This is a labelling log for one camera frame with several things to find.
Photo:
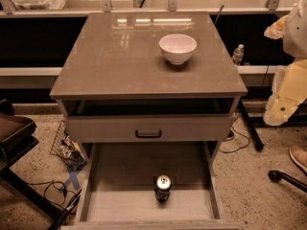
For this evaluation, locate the open grey middle drawer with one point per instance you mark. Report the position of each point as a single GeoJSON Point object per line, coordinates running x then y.
{"type": "Point", "coordinates": [118, 189]}

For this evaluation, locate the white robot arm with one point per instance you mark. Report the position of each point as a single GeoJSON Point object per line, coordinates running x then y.
{"type": "Point", "coordinates": [289, 86]}

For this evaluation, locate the closed grey top drawer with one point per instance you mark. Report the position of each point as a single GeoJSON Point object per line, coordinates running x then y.
{"type": "Point", "coordinates": [99, 129]}

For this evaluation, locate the white ceramic bowl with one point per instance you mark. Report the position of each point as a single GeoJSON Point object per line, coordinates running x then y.
{"type": "Point", "coordinates": [177, 48]}

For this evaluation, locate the black drawer handle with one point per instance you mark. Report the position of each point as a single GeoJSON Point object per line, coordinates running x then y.
{"type": "Point", "coordinates": [148, 134]}

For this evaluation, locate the grey drawer cabinet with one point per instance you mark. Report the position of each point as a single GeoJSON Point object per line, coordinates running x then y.
{"type": "Point", "coordinates": [116, 69]}

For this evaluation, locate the blue tape cross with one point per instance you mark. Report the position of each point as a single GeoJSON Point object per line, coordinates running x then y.
{"type": "Point", "coordinates": [72, 180]}

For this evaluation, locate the person's shoe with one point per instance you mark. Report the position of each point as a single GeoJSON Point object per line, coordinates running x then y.
{"type": "Point", "coordinates": [299, 156]}

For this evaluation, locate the clear plastic water bottle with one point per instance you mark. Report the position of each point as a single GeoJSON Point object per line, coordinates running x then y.
{"type": "Point", "coordinates": [238, 54]}

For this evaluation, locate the black chair leg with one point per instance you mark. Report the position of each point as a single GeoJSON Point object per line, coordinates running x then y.
{"type": "Point", "coordinates": [276, 176]}

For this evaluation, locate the black table leg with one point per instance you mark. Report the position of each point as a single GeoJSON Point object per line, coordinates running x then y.
{"type": "Point", "coordinates": [251, 129]}

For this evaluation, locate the pepsi soda can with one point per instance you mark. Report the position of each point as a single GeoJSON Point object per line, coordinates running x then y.
{"type": "Point", "coordinates": [162, 186]}

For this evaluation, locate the wire basket with items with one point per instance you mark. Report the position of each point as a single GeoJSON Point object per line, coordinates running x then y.
{"type": "Point", "coordinates": [66, 150]}

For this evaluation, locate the dark chair at left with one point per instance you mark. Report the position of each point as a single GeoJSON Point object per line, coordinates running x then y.
{"type": "Point", "coordinates": [16, 139]}

